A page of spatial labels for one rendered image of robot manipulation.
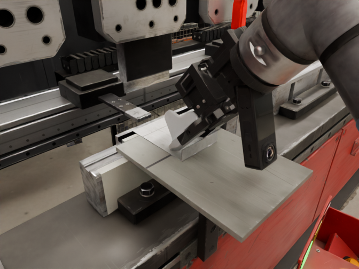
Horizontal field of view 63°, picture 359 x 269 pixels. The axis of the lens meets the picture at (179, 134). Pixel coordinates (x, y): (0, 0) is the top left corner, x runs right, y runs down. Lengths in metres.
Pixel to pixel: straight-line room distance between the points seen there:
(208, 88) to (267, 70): 0.09
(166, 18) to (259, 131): 0.22
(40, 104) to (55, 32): 0.39
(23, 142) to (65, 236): 0.26
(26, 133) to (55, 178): 1.47
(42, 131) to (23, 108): 0.07
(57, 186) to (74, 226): 1.54
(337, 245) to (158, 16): 0.59
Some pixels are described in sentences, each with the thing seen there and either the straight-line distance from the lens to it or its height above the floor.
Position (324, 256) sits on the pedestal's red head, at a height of 0.78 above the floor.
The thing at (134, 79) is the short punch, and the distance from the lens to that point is 0.50.
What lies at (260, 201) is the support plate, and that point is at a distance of 0.41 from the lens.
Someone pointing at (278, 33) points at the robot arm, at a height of 1.21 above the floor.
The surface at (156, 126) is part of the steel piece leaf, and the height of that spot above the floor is 1.00.
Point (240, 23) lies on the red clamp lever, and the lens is 0.55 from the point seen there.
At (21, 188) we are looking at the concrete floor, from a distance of 2.18.
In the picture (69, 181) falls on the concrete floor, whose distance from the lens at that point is 2.11.
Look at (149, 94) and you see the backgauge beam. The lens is 0.85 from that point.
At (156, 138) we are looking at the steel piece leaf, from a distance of 0.52.
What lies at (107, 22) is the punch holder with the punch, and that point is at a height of 1.20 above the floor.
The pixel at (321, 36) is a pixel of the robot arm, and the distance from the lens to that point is 0.28.
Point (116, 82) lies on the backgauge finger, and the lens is 0.72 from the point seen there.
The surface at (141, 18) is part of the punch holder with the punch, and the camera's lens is 0.44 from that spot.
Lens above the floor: 1.27
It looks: 31 degrees down
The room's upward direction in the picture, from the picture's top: straight up
